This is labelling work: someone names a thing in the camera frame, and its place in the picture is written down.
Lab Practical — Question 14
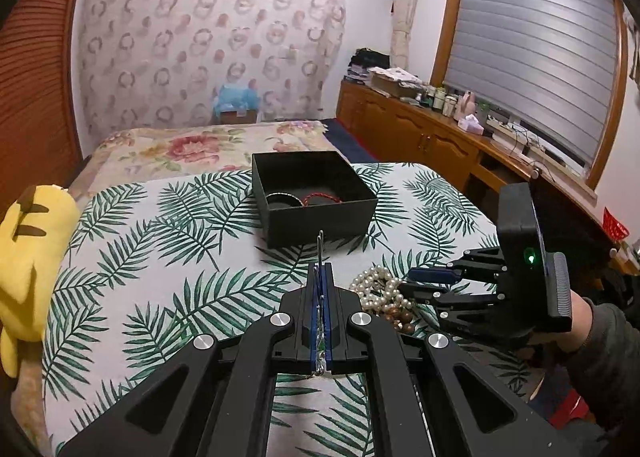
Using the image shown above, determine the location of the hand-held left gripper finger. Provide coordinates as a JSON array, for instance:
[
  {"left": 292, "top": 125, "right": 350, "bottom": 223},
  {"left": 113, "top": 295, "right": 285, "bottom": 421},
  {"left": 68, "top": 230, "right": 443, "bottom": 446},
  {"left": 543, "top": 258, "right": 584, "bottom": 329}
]
[
  {"left": 321, "top": 262, "right": 610, "bottom": 457},
  {"left": 57, "top": 262, "right": 322, "bottom": 457}
]

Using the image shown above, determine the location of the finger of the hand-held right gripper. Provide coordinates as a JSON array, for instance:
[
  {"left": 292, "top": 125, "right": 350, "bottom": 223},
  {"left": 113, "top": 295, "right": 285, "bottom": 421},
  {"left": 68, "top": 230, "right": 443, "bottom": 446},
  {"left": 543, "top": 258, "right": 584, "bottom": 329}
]
[
  {"left": 399, "top": 282, "right": 507, "bottom": 344},
  {"left": 406, "top": 247, "right": 506, "bottom": 288}
]

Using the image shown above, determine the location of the white pearl necklace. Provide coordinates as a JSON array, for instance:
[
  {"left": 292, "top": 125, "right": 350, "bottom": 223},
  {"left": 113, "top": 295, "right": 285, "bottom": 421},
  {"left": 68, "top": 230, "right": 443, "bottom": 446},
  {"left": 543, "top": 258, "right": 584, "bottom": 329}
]
[{"left": 348, "top": 266, "right": 417, "bottom": 314}]

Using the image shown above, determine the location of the thin silver necklace chain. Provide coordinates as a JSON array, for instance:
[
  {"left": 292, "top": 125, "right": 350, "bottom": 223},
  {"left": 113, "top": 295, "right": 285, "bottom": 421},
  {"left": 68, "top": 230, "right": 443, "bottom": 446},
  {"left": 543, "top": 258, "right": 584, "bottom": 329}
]
[{"left": 310, "top": 231, "right": 332, "bottom": 379}]

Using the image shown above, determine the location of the black jewelry box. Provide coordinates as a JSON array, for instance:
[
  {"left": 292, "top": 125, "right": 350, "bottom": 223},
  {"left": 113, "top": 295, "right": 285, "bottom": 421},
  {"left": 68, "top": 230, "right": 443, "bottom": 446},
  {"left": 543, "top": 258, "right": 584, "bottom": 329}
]
[{"left": 251, "top": 151, "right": 378, "bottom": 249}]

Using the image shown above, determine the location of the person's right forearm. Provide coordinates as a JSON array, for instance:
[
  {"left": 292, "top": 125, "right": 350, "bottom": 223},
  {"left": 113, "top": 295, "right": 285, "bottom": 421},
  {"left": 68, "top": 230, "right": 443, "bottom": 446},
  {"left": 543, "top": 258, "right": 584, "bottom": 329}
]
[{"left": 554, "top": 291, "right": 640, "bottom": 430}]

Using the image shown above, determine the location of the red paper packet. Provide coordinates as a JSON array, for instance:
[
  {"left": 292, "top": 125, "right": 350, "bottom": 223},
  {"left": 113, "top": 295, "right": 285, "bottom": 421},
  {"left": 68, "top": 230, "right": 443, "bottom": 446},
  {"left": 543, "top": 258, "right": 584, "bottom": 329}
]
[{"left": 602, "top": 207, "right": 629, "bottom": 241}]

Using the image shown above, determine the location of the white power strip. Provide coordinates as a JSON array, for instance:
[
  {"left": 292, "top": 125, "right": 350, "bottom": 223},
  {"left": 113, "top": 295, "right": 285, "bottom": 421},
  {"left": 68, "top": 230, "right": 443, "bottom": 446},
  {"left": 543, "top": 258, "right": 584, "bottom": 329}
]
[{"left": 486, "top": 116, "right": 532, "bottom": 138}]

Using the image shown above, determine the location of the wooden sideboard cabinet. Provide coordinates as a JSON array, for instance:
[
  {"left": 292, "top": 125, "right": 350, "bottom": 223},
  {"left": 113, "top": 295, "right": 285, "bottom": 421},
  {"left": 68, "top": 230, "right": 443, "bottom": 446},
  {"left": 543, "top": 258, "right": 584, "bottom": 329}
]
[{"left": 336, "top": 80, "right": 603, "bottom": 240}]

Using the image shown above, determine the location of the dark blue bed sheet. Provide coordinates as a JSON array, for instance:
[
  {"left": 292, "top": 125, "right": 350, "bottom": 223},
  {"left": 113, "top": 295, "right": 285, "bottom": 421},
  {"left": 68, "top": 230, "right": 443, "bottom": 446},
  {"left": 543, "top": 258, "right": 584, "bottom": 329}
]
[{"left": 320, "top": 117, "right": 382, "bottom": 164}]

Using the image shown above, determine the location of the green leaf print blanket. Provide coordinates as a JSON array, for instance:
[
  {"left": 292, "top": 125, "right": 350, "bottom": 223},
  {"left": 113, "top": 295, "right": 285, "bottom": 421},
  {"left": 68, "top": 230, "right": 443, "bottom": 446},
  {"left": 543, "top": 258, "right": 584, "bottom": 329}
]
[{"left": 42, "top": 162, "right": 537, "bottom": 457}]

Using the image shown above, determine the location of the group of small bottles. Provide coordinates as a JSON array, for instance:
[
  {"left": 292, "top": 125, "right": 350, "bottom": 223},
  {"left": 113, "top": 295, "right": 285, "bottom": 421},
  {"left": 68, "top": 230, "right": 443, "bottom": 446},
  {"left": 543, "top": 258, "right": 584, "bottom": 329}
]
[{"left": 424, "top": 84, "right": 462, "bottom": 114}]

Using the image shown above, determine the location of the cardboard box with papers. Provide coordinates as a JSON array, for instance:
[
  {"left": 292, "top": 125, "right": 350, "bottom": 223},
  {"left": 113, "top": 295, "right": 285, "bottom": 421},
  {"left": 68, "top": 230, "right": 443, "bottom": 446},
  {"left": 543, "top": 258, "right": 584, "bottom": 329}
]
[{"left": 369, "top": 66, "right": 427, "bottom": 99}]

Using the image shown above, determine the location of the floral bedspread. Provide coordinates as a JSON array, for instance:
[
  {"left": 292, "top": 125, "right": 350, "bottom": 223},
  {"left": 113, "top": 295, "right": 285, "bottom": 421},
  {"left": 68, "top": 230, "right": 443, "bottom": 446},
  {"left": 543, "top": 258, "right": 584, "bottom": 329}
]
[{"left": 69, "top": 119, "right": 352, "bottom": 198}]

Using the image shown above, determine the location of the small cardboard box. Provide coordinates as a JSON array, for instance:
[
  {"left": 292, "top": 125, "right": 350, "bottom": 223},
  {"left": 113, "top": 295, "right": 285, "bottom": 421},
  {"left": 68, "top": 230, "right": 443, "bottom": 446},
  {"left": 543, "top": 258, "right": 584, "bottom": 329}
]
[{"left": 219, "top": 109, "right": 259, "bottom": 126}]

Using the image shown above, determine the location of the pile of dark clothes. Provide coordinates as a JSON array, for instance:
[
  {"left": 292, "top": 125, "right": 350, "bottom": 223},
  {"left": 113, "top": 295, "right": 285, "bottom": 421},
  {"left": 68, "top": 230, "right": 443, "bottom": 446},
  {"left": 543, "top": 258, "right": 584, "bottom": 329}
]
[{"left": 346, "top": 49, "right": 391, "bottom": 86}]

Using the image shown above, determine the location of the blue plastic bag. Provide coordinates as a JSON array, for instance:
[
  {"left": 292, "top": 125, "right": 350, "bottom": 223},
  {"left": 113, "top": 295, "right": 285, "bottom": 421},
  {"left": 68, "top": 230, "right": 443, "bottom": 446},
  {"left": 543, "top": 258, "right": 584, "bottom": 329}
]
[{"left": 212, "top": 84, "right": 262, "bottom": 116}]

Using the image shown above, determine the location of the white lace curtain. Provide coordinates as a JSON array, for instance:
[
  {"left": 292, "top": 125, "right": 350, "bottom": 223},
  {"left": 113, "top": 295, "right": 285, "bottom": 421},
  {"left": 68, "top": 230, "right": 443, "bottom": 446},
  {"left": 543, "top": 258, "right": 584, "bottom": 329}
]
[{"left": 391, "top": 0, "right": 427, "bottom": 74}]

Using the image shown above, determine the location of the yellow plush toy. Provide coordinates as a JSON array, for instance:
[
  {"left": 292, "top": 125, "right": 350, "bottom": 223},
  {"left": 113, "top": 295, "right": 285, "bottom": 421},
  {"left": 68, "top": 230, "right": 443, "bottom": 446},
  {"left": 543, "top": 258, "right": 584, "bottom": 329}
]
[{"left": 0, "top": 184, "right": 81, "bottom": 379}]

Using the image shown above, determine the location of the brown slatted wardrobe door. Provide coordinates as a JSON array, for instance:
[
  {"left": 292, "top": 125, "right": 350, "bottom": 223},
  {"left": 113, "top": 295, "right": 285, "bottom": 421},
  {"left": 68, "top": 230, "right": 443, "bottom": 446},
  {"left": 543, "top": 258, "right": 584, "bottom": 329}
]
[{"left": 0, "top": 0, "right": 97, "bottom": 210}]

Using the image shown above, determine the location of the brown wooden bead bracelet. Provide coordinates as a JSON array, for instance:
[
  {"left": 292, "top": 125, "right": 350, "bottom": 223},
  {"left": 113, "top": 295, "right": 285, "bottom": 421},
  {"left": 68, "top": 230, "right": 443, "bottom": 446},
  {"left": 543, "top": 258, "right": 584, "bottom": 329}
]
[{"left": 382, "top": 299, "right": 417, "bottom": 334}]

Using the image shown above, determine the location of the red braided bracelet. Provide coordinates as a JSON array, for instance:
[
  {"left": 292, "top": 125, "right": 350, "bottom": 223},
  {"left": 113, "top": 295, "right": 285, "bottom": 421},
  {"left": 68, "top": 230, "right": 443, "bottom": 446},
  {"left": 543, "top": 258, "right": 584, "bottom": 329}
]
[{"left": 301, "top": 192, "right": 347, "bottom": 207}]

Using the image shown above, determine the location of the black bangle bracelet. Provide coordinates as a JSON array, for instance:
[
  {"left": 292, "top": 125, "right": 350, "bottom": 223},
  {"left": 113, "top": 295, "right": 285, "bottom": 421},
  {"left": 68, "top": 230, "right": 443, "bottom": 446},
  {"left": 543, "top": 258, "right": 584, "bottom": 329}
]
[{"left": 264, "top": 191, "right": 304, "bottom": 210}]

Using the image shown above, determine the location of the ring pattern wall curtain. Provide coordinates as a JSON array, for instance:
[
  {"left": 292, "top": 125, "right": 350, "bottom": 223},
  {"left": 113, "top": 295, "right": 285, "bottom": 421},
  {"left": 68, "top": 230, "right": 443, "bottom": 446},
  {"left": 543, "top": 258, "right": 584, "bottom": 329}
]
[{"left": 79, "top": 0, "right": 347, "bottom": 138}]

